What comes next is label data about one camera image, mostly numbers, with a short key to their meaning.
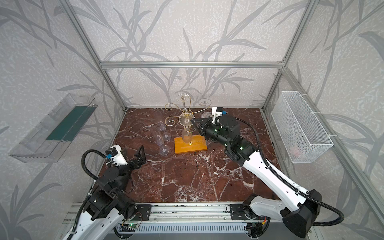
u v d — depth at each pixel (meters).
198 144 0.97
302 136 0.61
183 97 0.79
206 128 0.57
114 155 0.57
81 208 0.50
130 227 0.70
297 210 0.38
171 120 0.70
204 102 0.79
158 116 0.87
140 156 0.64
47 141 0.63
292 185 0.40
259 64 0.98
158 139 0.86
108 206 0.51
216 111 0.62
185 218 0.73
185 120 0.64
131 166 0.63
